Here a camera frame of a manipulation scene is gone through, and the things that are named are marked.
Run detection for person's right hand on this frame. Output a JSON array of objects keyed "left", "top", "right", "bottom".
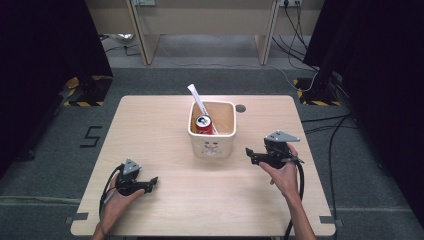
[{"left": 259, "top": 143, "right": 301, "bottom": 202}]

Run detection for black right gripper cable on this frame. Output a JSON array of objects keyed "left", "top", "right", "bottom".
[{"left": 283, "top": 161, "right": 306, "bottom": 240}]

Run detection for long white paper sleeve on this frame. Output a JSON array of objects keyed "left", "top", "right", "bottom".
[{"left": 186, "top": 83, "right": 220, "bottom": 136}]

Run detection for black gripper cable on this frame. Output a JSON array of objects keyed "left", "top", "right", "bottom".
[
  {"left": 97, "top": 164, "right": 125, "bottom": 222},
  {"left": 283, "top": 161, "right": 306, "bottom": 240}
]

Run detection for crumpled silver foil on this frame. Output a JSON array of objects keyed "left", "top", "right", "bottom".
[{"left": 111, "top": 33, "right": 135, "bottom": 46}]

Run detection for black floor cable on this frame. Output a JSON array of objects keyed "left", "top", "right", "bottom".
[{"left": 301, "top": 113, "right": 359, "bottom": 240}]

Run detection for black wall socket cables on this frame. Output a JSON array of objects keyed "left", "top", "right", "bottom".
[{"left": 270, "top": 3, "right": 319, "bottom": 73}]

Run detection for red drink can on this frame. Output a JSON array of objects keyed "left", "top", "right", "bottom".
[{"left": 194, "top": 114, "right": 215, "bottom": 136}]

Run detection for black stand base striped tape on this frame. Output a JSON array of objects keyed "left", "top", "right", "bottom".
[
  {"left": 62, "top": 74, "right": 114, "bottom": 108},
  {"left": 292, "top": 76, "right": 343, "bottom": 107}
]

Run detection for person's left hand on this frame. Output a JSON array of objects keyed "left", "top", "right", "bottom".
[{"left": 98, "top": 174, "right": 146, "bottom": 235}]

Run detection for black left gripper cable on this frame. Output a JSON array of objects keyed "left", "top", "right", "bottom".
[{"left": 97, "top": 164, "right": 125, "bottom": 222}]

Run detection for grey tape strip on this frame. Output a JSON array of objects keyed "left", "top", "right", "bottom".
[
  {"left": 64, "top": 211, "right": 90, "bottom": 225},
  {"left": 318, "top": 215, "right": 344, "bottom": 228}
]

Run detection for black curtain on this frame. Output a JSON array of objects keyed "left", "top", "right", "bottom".
[
  {"left": 302, "top": 0, "right": 424, "bottom": 228},
  {"left": 0, "top": 0, "right": 115, "bottom": 176}
]

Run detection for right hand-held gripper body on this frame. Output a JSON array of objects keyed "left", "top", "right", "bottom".
[{"left": 262, "top": 129, "right": 305, "bottom": 170}]

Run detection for cream square plastic bin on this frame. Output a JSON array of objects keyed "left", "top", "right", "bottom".
[{"left": 187, "top": 99, "right": 238, "bottom": 160}]

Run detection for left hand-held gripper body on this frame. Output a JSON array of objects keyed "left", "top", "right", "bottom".
[{"left": 114, "top": 159, "right": 152, "bottom": 198}]

